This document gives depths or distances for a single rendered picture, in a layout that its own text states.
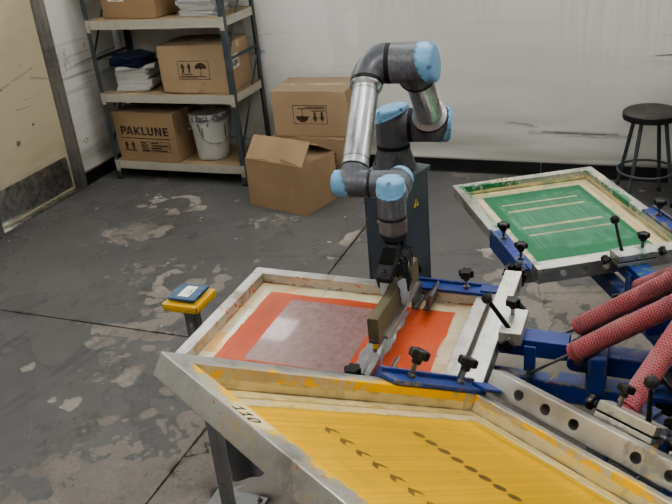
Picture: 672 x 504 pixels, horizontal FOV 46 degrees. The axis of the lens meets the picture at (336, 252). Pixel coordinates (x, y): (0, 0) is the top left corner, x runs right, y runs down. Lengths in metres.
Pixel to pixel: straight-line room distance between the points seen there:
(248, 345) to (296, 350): 0.15
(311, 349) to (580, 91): 3.91
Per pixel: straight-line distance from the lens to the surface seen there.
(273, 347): 2.27
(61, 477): 3.58
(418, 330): 2.29
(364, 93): 2.26
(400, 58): 2.28
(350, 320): 2.35
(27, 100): 6.38
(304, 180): 5.42
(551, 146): 5.93
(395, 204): 2.01
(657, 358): 1.82
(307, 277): 2.54
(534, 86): 5.82
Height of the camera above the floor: 2.17
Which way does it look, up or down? 26 degrees down
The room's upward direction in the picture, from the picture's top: 5 degrees counter-clockwise
